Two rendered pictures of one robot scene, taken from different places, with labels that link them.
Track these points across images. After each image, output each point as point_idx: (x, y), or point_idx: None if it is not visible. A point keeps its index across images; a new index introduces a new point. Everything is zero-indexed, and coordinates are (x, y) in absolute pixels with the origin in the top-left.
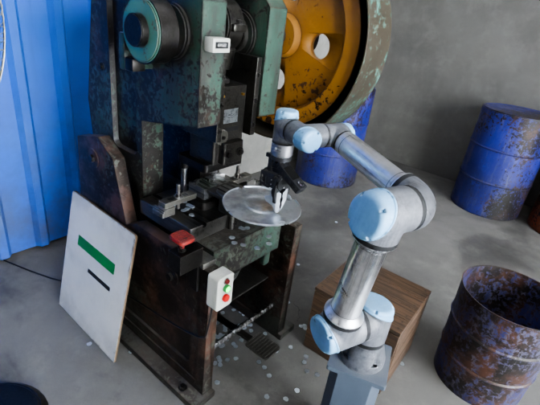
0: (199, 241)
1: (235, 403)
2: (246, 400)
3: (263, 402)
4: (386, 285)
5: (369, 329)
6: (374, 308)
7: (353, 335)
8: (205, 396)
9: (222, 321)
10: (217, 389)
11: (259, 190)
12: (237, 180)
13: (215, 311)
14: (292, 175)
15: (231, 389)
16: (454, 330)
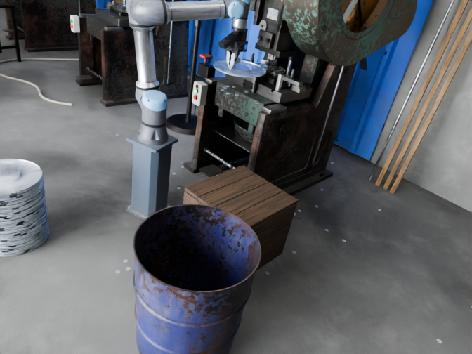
0: (227, 80)
1: (186, 179)
2: (187, 183)
3: (184, 188)
4: (248, 202)
5: (140, 98)
6: (147, 91)
7: (136, 90)
8: (190, 166)
9: (235, 163)
10: (197, 175)
11: (261, 71)
12: (286, 78)
13: (201, 113)
14: (227, 37)
15: (197, 180)
16: (199, 247)
